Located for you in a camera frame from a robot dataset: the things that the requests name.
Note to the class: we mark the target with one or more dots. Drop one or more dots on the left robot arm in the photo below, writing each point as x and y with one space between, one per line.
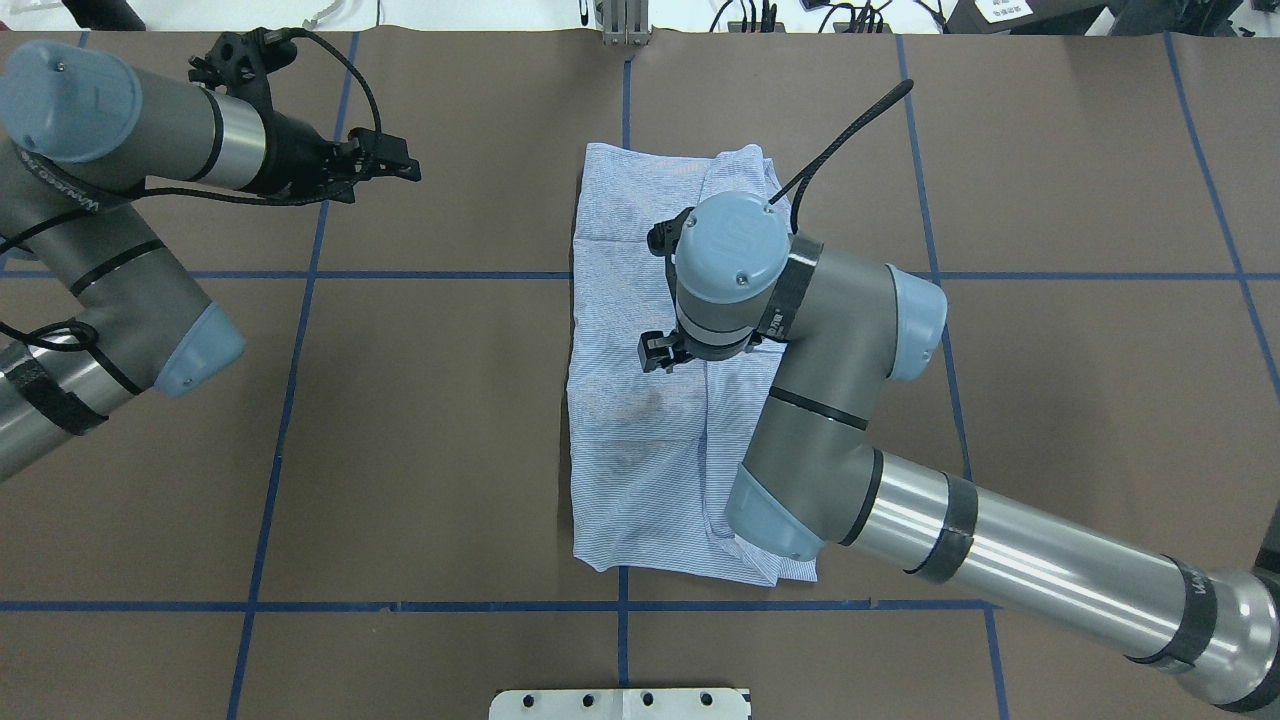
86 135

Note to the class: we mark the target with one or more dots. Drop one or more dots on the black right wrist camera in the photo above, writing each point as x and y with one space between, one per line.
662 239

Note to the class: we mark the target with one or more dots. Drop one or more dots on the grey aluminium frame post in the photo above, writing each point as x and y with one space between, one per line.
624 23

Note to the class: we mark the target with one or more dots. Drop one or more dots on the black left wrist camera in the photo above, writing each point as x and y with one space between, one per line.
242 63

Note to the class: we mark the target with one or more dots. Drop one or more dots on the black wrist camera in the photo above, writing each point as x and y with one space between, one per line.
662 239
242 63

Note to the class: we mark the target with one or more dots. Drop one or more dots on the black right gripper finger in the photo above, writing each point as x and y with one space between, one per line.
663 351

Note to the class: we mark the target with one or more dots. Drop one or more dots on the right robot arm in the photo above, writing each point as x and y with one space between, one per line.
1074 452

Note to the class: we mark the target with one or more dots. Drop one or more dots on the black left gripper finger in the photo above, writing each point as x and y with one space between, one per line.
373 154

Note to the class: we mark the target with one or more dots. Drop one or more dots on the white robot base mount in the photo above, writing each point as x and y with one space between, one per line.
623 703

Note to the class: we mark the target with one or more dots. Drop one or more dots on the light blue striped shirt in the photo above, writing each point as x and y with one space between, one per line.
654 455

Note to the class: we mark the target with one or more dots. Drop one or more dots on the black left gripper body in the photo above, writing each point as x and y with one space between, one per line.
292 158

